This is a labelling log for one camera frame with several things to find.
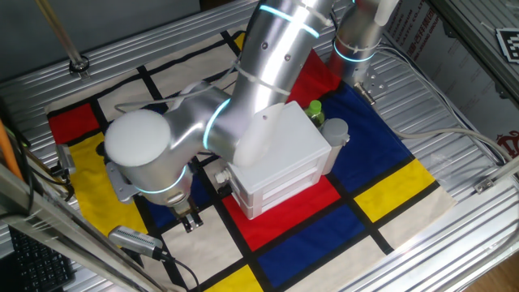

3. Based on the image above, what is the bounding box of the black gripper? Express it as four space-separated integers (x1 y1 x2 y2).
169 200 204 234

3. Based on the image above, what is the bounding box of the white drawer cabinet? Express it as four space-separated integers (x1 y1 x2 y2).
213 101 332 221

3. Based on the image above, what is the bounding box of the colour block tablecloth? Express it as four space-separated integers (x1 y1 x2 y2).
44 30 457 292

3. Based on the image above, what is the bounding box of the small silver device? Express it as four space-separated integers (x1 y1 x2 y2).
55 144 78 176

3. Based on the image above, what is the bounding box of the black keyboard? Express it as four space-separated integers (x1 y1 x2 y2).
7 226 76 292

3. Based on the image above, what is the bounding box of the green tea bottle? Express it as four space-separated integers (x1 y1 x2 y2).
303 100 326 127

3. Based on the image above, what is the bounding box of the grey lidded white container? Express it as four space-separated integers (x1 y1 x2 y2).
320 117 350 176

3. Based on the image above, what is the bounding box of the metal rod on stand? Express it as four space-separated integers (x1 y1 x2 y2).
34 0 91 80

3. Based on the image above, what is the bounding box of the cardboard panel with red print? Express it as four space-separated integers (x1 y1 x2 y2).
383 0 519 159

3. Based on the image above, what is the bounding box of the black white marker tag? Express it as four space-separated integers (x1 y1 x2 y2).
495 27 519 65

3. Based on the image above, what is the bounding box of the black camera cable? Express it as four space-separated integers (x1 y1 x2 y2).
160 251 202 292

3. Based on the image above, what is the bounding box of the silver ribbed camera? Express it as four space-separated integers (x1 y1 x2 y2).
107 225 164 260

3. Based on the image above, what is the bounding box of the aluminium frame beam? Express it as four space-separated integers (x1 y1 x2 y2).
0 161 167 292

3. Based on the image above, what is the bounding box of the orange cable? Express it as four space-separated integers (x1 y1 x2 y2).
0 119 24 182

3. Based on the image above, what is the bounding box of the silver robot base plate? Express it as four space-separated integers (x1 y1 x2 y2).
352 64 387 105

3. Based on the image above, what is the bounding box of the thick white cable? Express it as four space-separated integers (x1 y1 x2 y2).
375 44 519 163

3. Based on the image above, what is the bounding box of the metal bar with bracket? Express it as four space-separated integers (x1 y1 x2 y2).
473 156 519 195

